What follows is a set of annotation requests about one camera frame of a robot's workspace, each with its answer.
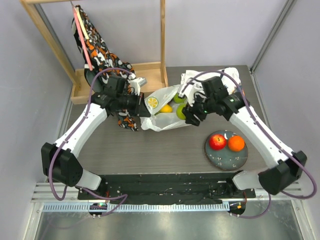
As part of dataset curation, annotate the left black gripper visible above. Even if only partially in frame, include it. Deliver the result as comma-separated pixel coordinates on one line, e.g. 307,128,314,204
116,91,151,117

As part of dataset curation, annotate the fake green apple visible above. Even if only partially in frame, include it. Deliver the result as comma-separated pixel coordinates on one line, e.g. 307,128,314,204
176,103,187,121
173,93,186,104

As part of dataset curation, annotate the white plastic bag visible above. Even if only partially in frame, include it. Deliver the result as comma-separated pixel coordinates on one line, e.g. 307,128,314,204
140,85,188,132

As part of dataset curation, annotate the fake red apple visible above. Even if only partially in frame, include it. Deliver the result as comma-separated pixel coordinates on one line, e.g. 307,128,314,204
208,134,227,151

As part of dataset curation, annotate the fake orange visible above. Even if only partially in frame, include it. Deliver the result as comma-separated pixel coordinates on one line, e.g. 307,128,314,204
227,135,246,152

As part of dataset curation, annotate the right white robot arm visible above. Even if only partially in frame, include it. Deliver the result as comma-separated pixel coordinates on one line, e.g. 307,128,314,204
178,74,307,198

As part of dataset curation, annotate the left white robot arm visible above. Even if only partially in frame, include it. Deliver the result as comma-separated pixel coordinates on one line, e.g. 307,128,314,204
41,76,151,200

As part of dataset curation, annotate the fake yellow lemon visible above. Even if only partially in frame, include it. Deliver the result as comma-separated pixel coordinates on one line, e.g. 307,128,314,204
159,104,173,113

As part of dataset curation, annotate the white printed t-shirt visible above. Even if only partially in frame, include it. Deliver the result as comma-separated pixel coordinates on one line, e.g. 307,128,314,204
180,67,244,99

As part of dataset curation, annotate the wooden clothes rack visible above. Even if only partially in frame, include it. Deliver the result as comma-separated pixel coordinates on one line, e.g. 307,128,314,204
20,0,168,105

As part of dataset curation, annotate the blue ceramic plate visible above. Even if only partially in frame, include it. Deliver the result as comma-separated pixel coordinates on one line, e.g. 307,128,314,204
204,130,248,171

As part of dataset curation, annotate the orange black patterned garment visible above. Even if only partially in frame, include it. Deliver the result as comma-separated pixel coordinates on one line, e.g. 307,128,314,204
71,4,140,132

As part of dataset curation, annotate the pink clothes hanger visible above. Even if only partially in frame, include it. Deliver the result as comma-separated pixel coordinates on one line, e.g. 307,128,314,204
70,2,93,71

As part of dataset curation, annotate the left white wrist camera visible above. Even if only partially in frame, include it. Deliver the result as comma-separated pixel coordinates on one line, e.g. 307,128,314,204
129,77,147,95

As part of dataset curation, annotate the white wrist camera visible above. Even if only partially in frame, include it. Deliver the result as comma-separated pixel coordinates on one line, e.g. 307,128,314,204
177,81,204,107
129,77,147,95

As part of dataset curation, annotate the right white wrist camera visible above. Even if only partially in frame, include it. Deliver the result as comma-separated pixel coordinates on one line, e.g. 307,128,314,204
177,81,204,107

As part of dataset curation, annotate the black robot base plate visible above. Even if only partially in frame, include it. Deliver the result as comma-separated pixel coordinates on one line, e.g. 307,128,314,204
77,172,257,202

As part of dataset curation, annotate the slotted cable duct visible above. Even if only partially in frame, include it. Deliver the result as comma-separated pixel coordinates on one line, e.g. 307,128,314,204
42,202,230,213

